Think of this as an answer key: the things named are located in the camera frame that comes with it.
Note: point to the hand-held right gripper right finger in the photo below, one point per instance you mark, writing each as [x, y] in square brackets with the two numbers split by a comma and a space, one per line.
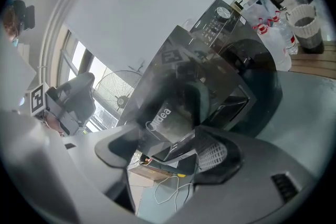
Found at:
[236, 186]

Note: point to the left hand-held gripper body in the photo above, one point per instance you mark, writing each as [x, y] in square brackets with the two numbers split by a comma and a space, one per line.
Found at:
[56, 110]

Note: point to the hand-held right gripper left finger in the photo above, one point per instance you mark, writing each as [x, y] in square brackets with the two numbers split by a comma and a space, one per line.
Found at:
[105, 154]

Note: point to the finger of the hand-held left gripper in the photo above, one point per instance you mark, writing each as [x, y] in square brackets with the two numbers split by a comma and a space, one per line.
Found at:
[81, 97]

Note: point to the person's left forearm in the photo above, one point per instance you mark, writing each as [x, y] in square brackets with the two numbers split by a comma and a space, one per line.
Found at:
[53, 124]

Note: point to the large black floor fan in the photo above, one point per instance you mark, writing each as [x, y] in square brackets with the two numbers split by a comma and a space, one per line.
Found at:
[118, 94]

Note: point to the large glass window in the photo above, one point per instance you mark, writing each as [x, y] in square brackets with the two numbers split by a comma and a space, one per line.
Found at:
[78, 60]

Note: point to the person's white printed shirt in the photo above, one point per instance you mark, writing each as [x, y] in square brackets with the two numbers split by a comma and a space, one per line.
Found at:
[13, 73]

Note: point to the black table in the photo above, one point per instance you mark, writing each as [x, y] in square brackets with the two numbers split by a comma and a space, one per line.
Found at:
[257, 81]

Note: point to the wooden plank platform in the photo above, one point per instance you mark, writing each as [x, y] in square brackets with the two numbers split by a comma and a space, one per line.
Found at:
[315, 63]

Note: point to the clear red-label water bottle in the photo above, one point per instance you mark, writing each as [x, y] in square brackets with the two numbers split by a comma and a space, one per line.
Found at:
[287, 34]

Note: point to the grey waste basket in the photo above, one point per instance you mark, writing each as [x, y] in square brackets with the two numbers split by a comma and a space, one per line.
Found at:
[305, 26]

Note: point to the clear plastic storage box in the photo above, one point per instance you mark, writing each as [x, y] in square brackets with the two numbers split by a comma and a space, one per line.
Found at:
[258, 8]

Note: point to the white wall pipes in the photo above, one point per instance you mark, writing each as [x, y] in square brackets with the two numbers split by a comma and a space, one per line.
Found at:
[57, 21]

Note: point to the black head-mounted camera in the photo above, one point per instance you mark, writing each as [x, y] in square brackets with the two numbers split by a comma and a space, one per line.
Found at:
[25, 14]

